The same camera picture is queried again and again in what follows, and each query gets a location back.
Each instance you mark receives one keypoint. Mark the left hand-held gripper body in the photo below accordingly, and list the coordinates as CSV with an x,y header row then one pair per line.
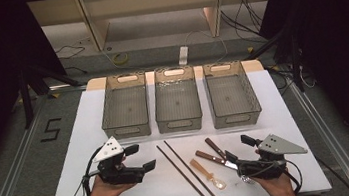
x,y
118,175

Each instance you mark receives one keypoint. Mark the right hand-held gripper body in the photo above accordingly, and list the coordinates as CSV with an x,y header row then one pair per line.
x,y
265,167

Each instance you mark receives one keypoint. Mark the dark brown chopstick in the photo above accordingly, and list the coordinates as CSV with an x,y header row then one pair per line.
x,y
184,175
190,170

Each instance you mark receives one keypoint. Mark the smoky transparent plastic bin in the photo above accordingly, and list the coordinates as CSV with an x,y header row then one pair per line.
x,y
231,96
177,101
125,107

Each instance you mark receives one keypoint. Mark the person's left hand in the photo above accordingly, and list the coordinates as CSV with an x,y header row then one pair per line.
x,y
105,192

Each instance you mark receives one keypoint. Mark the person's right hand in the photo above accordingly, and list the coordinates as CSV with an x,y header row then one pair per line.
x,y
280,187

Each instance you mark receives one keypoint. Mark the yellow tape roll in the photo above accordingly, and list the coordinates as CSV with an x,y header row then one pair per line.
x,y
120,59

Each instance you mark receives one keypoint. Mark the black metal stand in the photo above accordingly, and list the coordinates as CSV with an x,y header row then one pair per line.
x,y
25,96
296,59

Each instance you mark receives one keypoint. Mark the white power strip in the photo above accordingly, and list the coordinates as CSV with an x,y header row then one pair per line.
x,y
183,55

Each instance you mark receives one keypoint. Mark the light wooden shelf unit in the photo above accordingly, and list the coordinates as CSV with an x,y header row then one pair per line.
x,y
150,0

